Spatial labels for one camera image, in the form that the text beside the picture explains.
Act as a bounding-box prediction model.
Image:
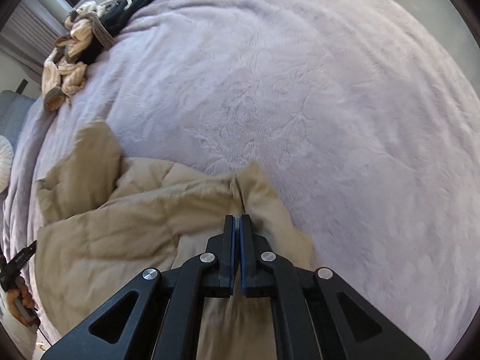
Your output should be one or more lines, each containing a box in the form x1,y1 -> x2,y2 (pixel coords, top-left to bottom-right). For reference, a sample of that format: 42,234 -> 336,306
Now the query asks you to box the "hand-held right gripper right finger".
239,214 -> 432,360

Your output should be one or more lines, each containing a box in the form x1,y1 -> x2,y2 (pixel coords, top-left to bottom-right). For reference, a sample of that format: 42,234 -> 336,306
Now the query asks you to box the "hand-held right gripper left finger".
39,215 -> 238,360

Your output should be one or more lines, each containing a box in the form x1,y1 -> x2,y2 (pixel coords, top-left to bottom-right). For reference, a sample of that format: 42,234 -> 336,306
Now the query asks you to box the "beige puffer jacket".
35,120 -> 316,360

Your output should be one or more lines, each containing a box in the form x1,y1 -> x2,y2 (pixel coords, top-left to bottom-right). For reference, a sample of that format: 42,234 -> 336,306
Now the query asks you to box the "dark clothes pile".
79,0 -> 154,64

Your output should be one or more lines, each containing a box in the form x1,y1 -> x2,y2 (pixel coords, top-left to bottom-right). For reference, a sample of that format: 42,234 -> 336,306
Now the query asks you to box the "person's left hand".
5,279 -> 38,327

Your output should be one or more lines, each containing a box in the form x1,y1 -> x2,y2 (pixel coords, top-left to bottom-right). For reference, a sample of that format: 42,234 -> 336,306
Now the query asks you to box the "round white pleated pillow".
0,135 -> 15,194

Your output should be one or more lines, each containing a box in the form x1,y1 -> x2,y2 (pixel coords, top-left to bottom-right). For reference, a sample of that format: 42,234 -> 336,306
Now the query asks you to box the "grey quilted headboard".
0,89 -> 38,147

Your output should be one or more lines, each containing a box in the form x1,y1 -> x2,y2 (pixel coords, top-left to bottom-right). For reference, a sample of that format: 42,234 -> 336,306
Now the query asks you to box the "lavender embossed blanket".
0,0 -> 480,360

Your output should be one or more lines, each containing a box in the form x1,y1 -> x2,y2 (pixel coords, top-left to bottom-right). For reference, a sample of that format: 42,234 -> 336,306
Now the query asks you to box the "cream striped robe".
40,1 -> 132,112

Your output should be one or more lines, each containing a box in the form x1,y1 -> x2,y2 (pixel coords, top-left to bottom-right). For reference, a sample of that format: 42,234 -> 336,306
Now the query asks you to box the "grey curtain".
0,0 -> 76,72

